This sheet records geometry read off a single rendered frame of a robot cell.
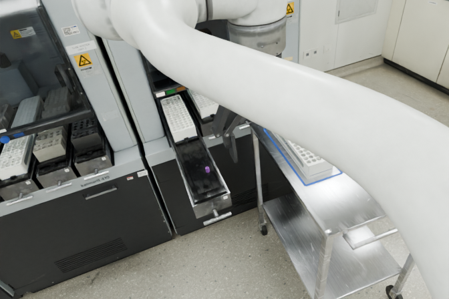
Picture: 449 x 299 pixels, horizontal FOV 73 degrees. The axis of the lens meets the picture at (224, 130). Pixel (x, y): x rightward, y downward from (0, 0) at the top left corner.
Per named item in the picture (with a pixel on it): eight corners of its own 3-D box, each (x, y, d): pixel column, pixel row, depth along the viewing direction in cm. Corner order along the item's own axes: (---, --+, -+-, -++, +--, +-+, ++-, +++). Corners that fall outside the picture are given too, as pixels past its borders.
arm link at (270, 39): (298, 17, 44) (297, 55, 47) (269, 2, 50) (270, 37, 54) (240, 32, 42) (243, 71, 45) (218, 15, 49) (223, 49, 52)
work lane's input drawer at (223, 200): (161, 118, 158) (156, 104, 152) (186, 111, 161) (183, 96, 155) (199, 229, 102) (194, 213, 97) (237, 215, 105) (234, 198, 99)
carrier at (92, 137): (103, 140, 135) (97, 129, 131) (103, 143, 133) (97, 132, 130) (76, 148, 133) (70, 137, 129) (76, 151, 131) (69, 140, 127)
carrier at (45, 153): (67, 151, 132) (61, 140, 128) (67, 153, 130) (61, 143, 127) (39, 159, 130) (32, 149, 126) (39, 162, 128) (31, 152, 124)
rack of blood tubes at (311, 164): (270, 130, 125) (270, 118, 122) (292, 123, 127) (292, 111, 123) (307, 179, 103) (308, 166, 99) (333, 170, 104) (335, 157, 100)
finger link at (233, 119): (264, 90, 52) (258, 87, 51) (229, 140, 56) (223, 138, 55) (254, 81, 55) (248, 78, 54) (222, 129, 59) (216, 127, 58)
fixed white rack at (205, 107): (186, 91, 163) (184, 81, 159) (204, 87, 165) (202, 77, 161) (202, 121, 140) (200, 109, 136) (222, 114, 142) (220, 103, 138)
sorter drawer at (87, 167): (83, 101, 183) (77, 89, 177) (107, 95, 185) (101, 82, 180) (81, 183, 127) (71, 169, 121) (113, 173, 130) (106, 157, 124)
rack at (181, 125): (162, 110, 151) (160, 99, 148) (182, 104, 153) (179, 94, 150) (175, 145, 129) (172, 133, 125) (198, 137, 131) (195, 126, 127)
